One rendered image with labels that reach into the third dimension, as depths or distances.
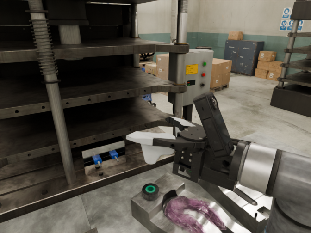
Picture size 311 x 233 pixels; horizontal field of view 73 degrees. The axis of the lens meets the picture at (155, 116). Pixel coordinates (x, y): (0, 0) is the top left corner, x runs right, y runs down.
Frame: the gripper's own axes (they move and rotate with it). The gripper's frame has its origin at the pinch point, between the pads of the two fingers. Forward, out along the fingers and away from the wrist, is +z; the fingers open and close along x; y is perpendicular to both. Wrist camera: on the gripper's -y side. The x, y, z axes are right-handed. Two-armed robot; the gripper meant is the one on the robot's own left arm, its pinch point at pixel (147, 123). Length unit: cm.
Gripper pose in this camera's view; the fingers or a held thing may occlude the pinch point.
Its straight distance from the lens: 45.5
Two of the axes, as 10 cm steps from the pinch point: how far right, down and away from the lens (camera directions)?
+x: 5.4, -2.1, 8.1
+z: -8.4, -2.2, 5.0
